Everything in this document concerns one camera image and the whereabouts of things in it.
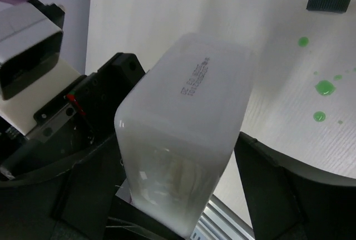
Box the green soap spill drops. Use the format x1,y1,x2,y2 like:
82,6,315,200
289,35,355,126

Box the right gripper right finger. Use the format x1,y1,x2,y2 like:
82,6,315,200
234,133,355,239

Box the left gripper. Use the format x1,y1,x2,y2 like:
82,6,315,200
1,52,145,189

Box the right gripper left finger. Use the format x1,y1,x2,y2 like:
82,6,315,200
1,167,181,239

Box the frosted white bottle black cap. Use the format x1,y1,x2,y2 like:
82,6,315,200
114,33,254,238

